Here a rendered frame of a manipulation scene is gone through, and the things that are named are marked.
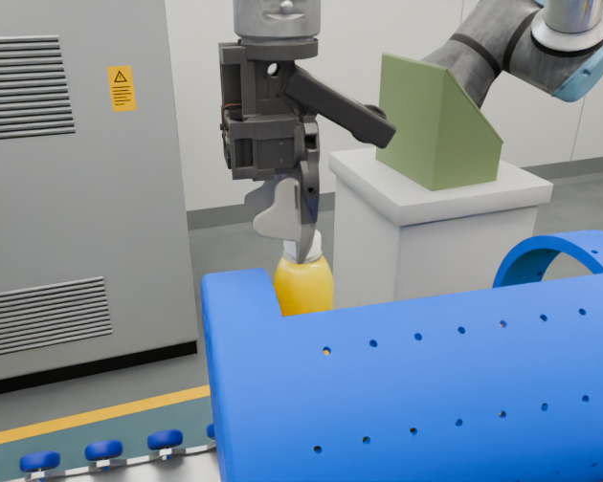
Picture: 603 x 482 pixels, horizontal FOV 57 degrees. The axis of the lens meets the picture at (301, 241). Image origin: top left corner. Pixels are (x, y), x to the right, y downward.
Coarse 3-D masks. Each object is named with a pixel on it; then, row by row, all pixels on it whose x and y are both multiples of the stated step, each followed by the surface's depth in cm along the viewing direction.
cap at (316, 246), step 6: (318, 234) 57; (318, 240) 57; (288, 246) 57; (294, 246) 56; (312, 246) 56; (318, 246) 57; (288, 252) 57; (294, 252) 57; (312, 252) 57; (318, 252) 58
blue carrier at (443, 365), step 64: (512, 256) 73; (576, 256) 61; (256, 320) 49; (320, 320) 49; (384, 320) 50; (448, 320) 51; (512, 320) 52; (576, 320) 53; (256, 384) 46; (320, 384) 46; (384, 384) 47; (448, 384) 48; (512, 384) 50; (576, 384) 51; (256, 448) 44; (320, 448) 46; (384, 448) 47; (448, 448) 48; (512, 448) 50; (576, 448) 52
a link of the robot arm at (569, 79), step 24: (552, 0) 84; (576, 0) 81; (600, 0) 82; (552, 24) 87; (576, 24) 85; (600, 24) 87; (528, 48) 94; (552, 48) 88; (576, 48) 87; (600, 48) 88; (528, 72) 96; (552, 72) 92; (576, 72) 89; (600, 72) 93; (552, 96) 96; (576, 96) 93
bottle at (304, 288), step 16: (288, 256) 58; (320, 256) 58; (288, 272) 57; (304, 272) 57; (320, 272) 57; (288, 288) 57; (304, 288) 57; (320, 288) 57; (288, 304) 58; (304, 304) 58; (320, 304) 58
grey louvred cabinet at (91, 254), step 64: (0, 0) 161; (64, 0) 166; (128, 0) 172; (0, 64) 167; (64, 64) 173; (128, 64) 179; (0, 128) 174; (64, 128) 181; (128, 128) 188; (0, 192) 183; (64, 192) 190; (128, 192) 197; (0, 256) 192; (64, 256) 199; (128, 256) 207; (0, 320) 201; (64, 320) 209; (128, 320) 219; (192, 320) 229; (0, 384) 216
